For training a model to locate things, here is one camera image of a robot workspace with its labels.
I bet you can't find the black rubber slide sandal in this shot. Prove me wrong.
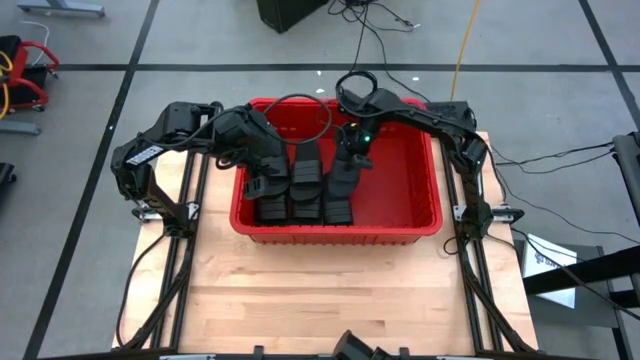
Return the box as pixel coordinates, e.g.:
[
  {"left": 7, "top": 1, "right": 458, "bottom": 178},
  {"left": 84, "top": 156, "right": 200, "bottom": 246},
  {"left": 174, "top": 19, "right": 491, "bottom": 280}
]
[
  {"left": 288, "top": 141, "right": 324, "bottom": 223},
  {"left": 321, "top": 169, "right": 358, "bottom": 227},
  {"left": 255, "top": 192, "right": 291, "bottom": 225}
]

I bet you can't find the black side table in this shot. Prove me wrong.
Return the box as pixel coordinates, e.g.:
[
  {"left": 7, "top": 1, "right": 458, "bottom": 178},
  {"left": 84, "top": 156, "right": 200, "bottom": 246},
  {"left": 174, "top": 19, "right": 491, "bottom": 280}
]
[{"left": 511, "top": 131, "right": 640, "bottom": 360}]

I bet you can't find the yellow hanging cable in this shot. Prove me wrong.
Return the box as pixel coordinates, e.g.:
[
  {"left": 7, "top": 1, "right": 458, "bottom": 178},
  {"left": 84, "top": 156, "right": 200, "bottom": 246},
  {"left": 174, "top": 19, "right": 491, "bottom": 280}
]
[{"left": 0, "top": 48, "right": 15, "bottom": 122}]

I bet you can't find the grey table foot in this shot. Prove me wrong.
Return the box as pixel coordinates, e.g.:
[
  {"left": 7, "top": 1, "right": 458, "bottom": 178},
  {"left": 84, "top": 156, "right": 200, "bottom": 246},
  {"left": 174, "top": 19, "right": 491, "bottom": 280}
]
[
  {"left": 16, "top": 0, "right": 107, "bottom": 19},
  {"left": 0, "top": 119, "right": 42, "bottom": 137}
]

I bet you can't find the black table-level camera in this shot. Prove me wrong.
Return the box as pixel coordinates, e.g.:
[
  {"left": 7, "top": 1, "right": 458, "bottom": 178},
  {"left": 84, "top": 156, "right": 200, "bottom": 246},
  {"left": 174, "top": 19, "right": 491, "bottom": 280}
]
[{"left": 331, "top": 329, "right": 375, "bottom": 360}]

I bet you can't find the black floor box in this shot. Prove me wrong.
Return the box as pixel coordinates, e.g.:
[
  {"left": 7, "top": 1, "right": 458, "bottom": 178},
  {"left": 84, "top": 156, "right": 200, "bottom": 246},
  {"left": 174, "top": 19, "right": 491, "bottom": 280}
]
[{"left": 255, "top": 0, "right": 332, "bottom": 34}]

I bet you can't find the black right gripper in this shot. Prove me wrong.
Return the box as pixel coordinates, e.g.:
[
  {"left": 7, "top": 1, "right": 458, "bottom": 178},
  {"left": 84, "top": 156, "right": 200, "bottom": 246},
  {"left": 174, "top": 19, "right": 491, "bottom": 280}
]
[{"left": 327, "top": 121, "right": 376, "bottom": 189}]

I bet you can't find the red wheeled cart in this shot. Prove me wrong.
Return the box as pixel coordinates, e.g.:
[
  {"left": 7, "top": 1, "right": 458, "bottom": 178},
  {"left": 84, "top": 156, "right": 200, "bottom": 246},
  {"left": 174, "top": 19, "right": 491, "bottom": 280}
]
[{"left": 0, "top": 34, "right": 62, "bottom": 114}]

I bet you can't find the black aluminium rig frame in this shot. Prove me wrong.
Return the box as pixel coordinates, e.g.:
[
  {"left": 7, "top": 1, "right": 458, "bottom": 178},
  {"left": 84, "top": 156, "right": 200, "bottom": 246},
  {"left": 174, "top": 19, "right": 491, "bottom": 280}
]
[{"left": 112, "top": 144, "right": 541, "bottom": 360}]

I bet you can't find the silver mounting bracket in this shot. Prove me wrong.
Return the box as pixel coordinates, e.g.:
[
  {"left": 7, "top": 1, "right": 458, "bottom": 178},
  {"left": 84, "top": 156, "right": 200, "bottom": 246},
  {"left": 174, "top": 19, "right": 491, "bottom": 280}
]
[
  {"left": 451, "top": 204, "right": 526, "bottom": 224},
  {"left": 131, "top": 201, "right": 202, "bottom": 222}
]

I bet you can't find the red plastic bin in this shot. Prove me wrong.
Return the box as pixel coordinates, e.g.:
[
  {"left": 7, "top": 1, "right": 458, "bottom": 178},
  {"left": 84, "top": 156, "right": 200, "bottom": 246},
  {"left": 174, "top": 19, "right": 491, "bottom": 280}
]
[{"left": 228, "top": 96, "right": 445, "bottom": 247}]

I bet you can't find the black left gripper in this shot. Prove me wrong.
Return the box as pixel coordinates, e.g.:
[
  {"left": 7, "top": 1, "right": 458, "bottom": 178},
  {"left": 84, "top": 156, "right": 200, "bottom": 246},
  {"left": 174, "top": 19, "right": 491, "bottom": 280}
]
[{"left": 214, "top": 105, "right": 293, "bottom": 202}]

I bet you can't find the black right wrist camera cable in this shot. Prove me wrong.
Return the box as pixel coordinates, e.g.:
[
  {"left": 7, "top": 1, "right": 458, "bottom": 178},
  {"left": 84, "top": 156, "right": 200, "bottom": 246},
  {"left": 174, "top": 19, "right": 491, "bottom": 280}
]
[{"left": 335, "top": 69, "right": 380, "bottom": 119}]

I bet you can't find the yellow floor cable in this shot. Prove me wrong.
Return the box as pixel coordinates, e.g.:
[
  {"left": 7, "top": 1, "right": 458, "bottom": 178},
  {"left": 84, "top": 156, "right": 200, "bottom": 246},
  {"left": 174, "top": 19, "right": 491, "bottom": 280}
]
[{"left": 449, "top": 0, "right": 483, "bottom": 102}]

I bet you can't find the white printed paper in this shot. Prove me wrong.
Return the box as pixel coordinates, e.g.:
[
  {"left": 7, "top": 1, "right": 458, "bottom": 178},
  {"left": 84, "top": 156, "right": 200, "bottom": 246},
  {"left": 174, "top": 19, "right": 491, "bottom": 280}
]
[{"left": 520, "top": 231, "right": 584, "bottom": 310}]

